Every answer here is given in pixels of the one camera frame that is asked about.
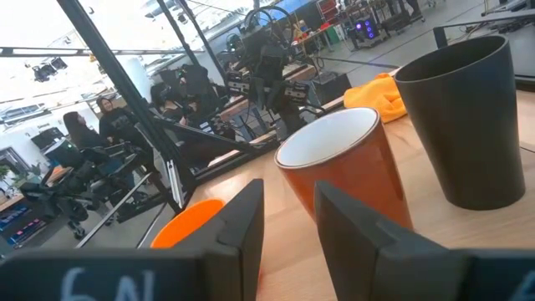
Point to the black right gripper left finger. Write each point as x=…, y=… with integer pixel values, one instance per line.
x=234, y=251

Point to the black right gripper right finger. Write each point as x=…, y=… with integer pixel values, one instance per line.
x=368, y=259

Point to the orange plastic cup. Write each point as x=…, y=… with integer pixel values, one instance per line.
x=184, y=226

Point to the tall black cup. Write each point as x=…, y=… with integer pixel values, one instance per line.
x=464, y=125

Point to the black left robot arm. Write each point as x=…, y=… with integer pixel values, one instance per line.
x=292, y=117

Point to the green bin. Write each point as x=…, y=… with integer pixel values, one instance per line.
x=332, y=34

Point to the computer tower purple lights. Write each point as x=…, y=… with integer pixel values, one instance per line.
x=367, y=28

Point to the orange cloth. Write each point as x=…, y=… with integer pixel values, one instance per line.
x=376, y=98

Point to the black slanted rig pole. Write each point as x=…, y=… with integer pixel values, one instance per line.
x=117, y=79

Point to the person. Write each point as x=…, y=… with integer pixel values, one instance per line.
x=119, y=121
x=81, y=134

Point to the black wheeled chair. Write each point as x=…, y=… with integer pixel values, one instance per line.
x=83, y=175

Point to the black overhead lamp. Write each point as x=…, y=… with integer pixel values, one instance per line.
x=48, y=69

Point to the potted plant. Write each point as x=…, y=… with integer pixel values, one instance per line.
x=21, y=173

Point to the black aluminium table frame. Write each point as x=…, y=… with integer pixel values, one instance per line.
x=234, y=156

